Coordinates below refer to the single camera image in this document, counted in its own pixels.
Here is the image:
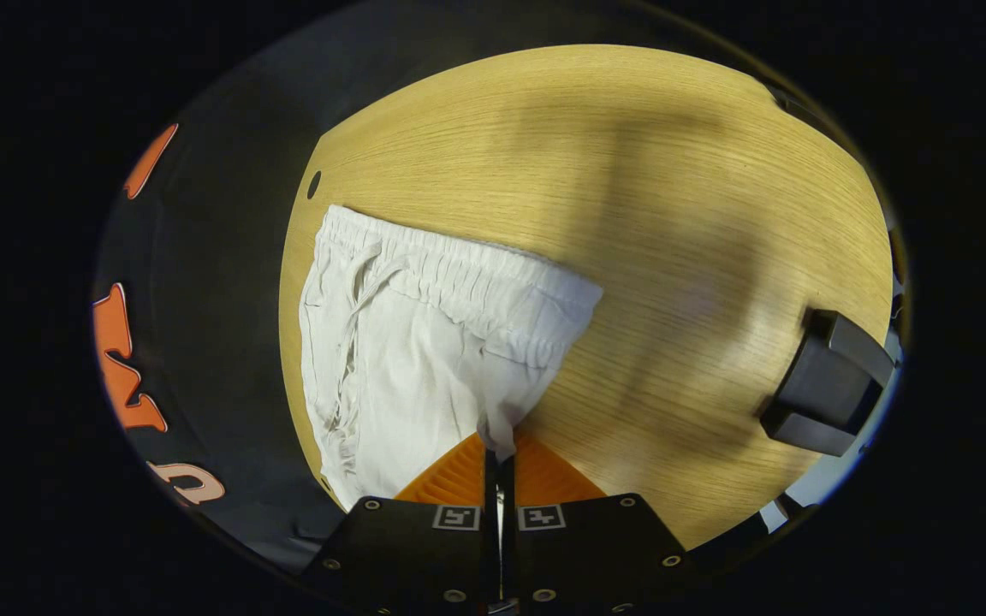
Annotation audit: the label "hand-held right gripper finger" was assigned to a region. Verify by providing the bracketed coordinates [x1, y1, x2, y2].
[502, 432, 692, 615]
[300, 432, 502, 616]

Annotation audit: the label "white jeans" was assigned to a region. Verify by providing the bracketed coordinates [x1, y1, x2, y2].
[299, 204, 603, 512]

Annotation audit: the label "black backdrop cloth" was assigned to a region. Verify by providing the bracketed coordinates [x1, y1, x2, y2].
[91, 4, 768, 576]

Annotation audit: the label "black boxy device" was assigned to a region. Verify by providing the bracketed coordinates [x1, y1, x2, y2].
[758, 308, 898, 459]

